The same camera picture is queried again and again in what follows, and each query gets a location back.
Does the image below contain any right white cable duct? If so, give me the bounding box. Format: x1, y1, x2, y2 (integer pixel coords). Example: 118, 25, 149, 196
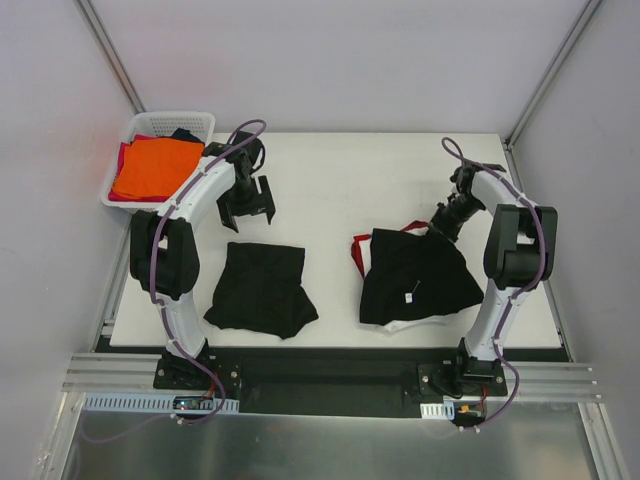
420, 400, 455, 421

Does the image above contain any white cable duct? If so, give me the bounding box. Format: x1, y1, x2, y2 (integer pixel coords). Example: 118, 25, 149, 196
420, 400, 455, 421
84, 393, 240, 415

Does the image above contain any left aluminium corner post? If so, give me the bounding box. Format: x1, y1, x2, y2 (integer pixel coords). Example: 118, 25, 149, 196
73, 0, 147, 115

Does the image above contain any navy t shirt in basket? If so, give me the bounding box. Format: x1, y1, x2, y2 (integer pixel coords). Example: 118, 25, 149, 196
170, 128, 204, 145

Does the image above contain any left white cable duct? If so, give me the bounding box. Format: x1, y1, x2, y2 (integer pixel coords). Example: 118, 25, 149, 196
84, 393, 240, 415

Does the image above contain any aluminium corner post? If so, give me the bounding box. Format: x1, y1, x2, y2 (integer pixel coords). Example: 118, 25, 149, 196
73, 0, 147, 115
503, 0, 604, 151

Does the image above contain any black t shirt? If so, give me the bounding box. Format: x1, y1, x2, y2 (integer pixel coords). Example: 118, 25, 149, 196
359, 229, 484, 326
204, 242, 319, 340

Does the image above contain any orange t shirt in basket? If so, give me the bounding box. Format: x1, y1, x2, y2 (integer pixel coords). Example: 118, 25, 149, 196
141, 138, 204, 201

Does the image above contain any right aluminium corner post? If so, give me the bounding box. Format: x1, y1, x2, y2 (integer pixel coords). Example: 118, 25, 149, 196
503, 0, 604, 151

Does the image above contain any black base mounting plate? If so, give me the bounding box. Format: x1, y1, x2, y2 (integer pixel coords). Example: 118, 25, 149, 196
153, 347, 508, 418

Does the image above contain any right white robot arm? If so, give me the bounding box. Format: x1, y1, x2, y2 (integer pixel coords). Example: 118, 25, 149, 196
427, 162, 558, 399

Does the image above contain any white plastic laundry basket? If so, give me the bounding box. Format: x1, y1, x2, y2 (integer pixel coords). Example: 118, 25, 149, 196
100, 111, 216, 212

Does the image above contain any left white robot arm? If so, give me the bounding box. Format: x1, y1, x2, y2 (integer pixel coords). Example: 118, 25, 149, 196
129, 126, 276, 392

